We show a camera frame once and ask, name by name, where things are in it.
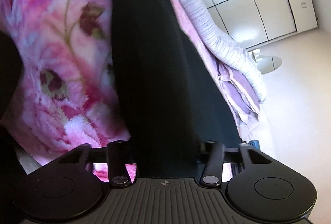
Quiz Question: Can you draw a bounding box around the pink floral blanket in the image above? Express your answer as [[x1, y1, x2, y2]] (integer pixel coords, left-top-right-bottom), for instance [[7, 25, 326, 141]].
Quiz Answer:
[[0, 0, 259, 183]]

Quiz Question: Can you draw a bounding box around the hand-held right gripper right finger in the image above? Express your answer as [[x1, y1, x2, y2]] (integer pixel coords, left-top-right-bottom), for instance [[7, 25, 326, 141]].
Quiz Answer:
[[202, 142, 271, 186]]

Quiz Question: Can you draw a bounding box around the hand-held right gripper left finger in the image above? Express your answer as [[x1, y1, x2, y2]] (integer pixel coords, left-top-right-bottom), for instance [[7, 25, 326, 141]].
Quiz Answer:
[[58, 141, 131, 187]]

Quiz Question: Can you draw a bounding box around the white striped pillow roll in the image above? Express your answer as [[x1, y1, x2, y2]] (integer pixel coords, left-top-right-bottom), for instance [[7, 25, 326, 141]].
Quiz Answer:
[[160, 0, 267, 103]]

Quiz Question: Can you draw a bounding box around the purple pillow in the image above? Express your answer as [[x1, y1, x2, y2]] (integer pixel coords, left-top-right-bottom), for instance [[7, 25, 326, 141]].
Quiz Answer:
[[218, 61, 260, 121]]

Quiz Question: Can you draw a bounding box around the round ceiling lamp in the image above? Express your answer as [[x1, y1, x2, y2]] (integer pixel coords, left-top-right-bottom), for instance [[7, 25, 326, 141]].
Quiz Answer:
[[252, 49, 282, 74]]

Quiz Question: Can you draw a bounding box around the black zip jacket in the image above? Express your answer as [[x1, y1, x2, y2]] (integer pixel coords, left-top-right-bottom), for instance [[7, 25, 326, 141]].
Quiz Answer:
[[111, 0, 241, 178]]

